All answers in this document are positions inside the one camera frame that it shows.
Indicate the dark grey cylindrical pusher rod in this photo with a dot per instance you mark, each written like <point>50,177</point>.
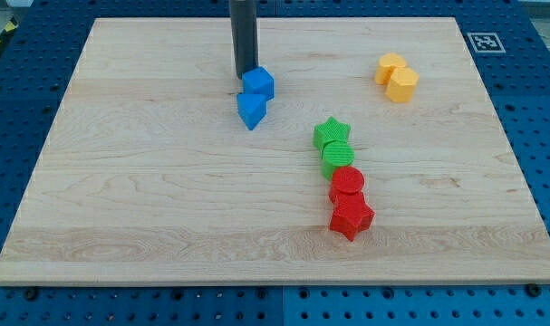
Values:
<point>244,35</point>

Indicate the yellow hexagon block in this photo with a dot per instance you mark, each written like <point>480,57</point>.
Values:
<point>402,84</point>

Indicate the blue cube block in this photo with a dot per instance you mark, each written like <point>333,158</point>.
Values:
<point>259,81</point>

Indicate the blue triangle block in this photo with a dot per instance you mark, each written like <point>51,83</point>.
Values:
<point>251,108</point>

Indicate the green star block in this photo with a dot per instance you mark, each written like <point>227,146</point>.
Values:
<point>330,131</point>

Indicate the green cylinder block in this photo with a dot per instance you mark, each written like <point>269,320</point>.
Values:
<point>335,155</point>

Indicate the red cylinder block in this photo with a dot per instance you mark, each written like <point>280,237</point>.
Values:
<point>346,181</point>

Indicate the light wooden board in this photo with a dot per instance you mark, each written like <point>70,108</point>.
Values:
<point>148,176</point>

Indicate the red star block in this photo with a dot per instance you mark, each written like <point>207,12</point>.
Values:
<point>351,215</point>

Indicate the white fiducial marker tag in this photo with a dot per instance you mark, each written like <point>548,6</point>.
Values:
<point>485,42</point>

